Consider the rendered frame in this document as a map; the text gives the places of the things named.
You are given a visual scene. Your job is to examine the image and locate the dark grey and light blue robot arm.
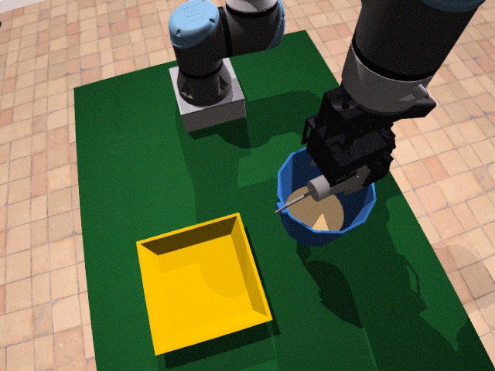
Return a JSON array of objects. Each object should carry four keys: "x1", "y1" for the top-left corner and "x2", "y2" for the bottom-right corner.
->
[{"x1": 168, "y1": 0, "x2": 486, "y2": 119}]

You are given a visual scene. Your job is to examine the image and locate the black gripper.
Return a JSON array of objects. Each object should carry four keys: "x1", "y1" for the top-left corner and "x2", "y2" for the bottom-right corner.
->
[{"x1": 301, "y1": 81, "x2": 412, "y2": 195}]

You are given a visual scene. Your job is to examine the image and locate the yellow square tray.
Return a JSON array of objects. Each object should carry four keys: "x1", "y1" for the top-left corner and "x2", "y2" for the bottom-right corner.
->
[{"x1": 137, "y1": 213, "x2": 272, "y2": 356}]

